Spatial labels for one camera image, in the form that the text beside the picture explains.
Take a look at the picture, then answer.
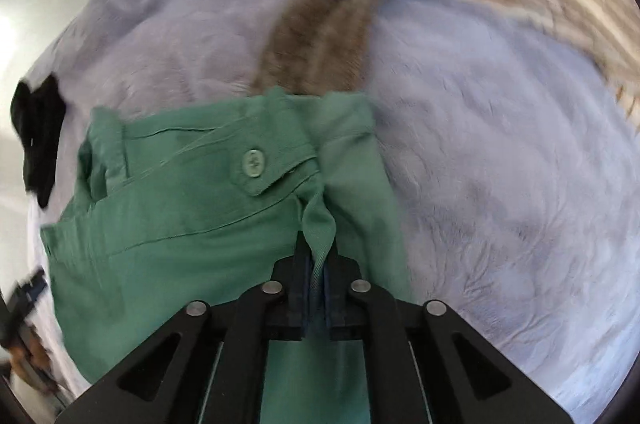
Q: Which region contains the black cloth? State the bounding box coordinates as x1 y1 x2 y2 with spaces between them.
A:
10 73 67 211

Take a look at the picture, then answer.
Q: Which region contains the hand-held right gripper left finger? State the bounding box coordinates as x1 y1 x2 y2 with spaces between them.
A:
52 231 317 424

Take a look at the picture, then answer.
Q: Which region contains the lavender embossed blanket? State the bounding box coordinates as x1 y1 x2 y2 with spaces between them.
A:
10 0 640 424

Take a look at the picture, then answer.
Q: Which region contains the person's left hand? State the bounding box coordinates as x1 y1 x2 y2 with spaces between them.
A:
6 324 55 389

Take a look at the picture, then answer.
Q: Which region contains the green work jacket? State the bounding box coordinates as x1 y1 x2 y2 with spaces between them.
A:
40 86 417 424

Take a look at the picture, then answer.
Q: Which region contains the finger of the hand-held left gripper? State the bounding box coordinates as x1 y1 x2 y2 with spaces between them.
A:
15 268 49 310

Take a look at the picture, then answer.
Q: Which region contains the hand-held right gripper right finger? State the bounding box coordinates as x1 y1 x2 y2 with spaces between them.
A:
322 240 576 424

